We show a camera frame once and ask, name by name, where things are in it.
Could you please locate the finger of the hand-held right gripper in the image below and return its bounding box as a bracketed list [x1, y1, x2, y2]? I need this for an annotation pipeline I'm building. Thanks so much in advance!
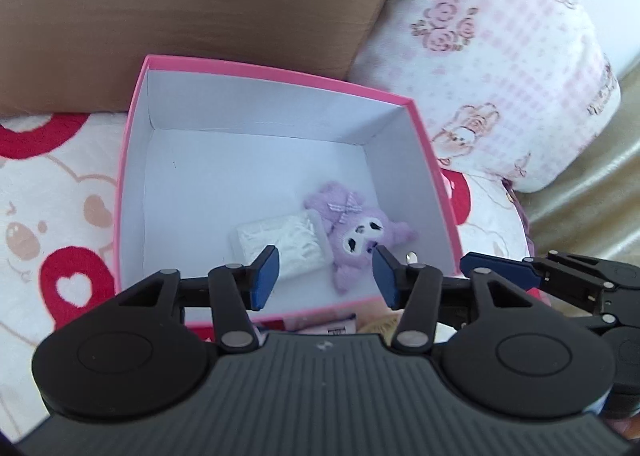
[460, 251, 640, 294]
[539, 282, 622, 331]

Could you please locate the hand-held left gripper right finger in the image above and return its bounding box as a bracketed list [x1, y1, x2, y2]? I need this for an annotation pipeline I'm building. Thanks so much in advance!
[372, 245, 581, 354]

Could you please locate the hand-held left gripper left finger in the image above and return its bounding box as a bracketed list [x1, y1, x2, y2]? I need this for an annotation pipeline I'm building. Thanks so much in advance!
[70, 246, 280, 354]

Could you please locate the clear floss pick box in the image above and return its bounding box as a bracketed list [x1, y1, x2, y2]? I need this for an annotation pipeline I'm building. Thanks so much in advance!
[229, 212, 332, 281]

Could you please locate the purple plush toy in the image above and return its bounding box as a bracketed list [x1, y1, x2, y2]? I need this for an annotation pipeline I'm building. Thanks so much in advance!
[303, 181, 418, 294]

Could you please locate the small white tissue pack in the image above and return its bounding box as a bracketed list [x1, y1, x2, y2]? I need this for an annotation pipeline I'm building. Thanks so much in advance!
[285, 312, 358, 337]

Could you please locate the pink cardboard box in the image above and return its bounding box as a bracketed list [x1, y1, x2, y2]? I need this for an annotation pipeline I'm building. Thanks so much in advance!
[114, 54, 462, 329]

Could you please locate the gold bed sheet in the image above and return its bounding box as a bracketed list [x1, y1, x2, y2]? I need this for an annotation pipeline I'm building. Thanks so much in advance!
[525, 70, 640, 267]

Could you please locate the pink checkered pillow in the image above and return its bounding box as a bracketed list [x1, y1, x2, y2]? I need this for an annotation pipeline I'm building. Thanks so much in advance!
[347, 0, 622, 194]

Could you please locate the bear printed blanket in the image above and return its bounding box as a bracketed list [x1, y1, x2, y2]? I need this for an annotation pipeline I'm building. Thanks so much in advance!
[0, 110, 531, 442]

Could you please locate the brown embroidered pillow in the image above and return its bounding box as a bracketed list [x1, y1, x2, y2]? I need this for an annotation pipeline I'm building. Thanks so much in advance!
[0, 0, 416, 117]

